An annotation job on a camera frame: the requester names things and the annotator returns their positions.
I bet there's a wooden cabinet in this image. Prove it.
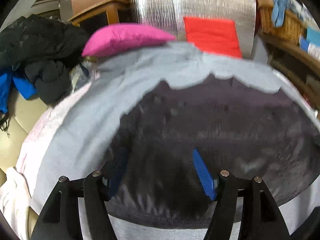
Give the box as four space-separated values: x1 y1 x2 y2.
68 0 130 33

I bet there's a light blue cloth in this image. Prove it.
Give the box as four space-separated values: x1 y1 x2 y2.
271 0 291 28

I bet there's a grey fleece blanket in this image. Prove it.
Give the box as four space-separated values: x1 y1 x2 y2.
28 42 319 239

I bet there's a red pillow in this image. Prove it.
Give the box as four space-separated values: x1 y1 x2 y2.
183 17 242 58

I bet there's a wicker basket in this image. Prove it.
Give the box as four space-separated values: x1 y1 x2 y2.
258 5 305 45

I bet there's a pink pillow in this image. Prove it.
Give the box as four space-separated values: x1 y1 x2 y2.
81 23 175 57

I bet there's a blue cardboard box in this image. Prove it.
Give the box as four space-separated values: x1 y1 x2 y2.
299 28 320 61

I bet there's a silver foil insulation mat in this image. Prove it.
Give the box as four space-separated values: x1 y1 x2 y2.
130 0 256 58

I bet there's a blue garment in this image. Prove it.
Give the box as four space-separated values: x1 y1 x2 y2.
0 70 37 114

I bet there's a wooden shelf table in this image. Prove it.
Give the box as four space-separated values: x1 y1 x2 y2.
257 31 319 110

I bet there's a black puffer jacket pile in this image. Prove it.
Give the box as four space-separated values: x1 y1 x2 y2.
1 15 89 105

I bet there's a dark quilted zip jacket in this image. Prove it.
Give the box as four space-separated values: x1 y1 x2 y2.
106 75 319 229

